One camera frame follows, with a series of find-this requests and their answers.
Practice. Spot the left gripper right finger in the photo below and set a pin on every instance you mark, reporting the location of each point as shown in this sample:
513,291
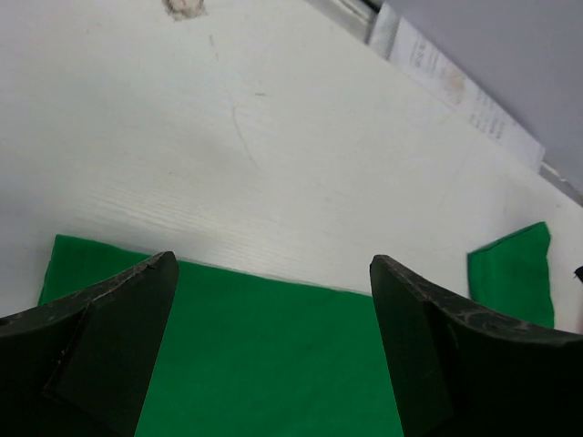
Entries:
459,368

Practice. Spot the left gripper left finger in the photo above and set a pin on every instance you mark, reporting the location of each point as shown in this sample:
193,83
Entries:
81,365

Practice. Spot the white paper sheets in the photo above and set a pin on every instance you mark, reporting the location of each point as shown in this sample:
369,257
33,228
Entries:
394,39

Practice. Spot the green t shirt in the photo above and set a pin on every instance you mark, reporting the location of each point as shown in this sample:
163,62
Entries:
247,356

